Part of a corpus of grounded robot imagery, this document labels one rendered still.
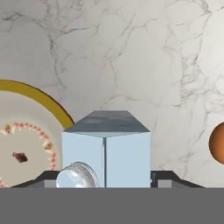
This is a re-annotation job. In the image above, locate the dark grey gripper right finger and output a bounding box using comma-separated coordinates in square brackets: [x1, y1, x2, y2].
[150, 170, 205, 189]

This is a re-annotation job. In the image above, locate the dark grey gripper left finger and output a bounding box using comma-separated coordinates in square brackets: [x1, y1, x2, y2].
[10, 170, 63, 189]

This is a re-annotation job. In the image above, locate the pale blue milk carton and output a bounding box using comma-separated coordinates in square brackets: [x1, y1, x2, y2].
[55, 109, 152, 189]

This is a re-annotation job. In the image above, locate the yellow-rimmed patterned bowl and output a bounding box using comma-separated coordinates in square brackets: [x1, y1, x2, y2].
[0, 79, 75, 189]

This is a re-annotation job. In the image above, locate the brown egg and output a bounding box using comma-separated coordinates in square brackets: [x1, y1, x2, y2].
[208, 122, 224, 165]

